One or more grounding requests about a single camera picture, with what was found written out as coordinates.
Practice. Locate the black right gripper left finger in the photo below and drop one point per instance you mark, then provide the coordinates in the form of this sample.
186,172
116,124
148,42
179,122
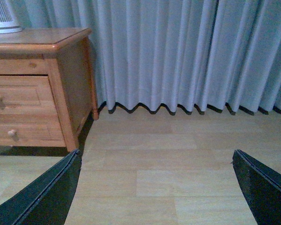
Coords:
47,200

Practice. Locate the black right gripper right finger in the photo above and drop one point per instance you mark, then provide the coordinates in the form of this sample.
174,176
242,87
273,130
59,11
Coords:
261,187

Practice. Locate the wooden drawer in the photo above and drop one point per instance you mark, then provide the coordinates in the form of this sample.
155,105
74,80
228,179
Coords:
26,95
31,130

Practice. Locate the wooden nightstand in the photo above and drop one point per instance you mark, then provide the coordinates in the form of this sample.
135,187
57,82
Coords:
63,55

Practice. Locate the light grey curtain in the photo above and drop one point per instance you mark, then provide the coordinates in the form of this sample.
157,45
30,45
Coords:
188,53

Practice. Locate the white cylindrical air purifier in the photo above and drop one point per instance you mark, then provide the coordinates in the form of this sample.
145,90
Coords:
8,19

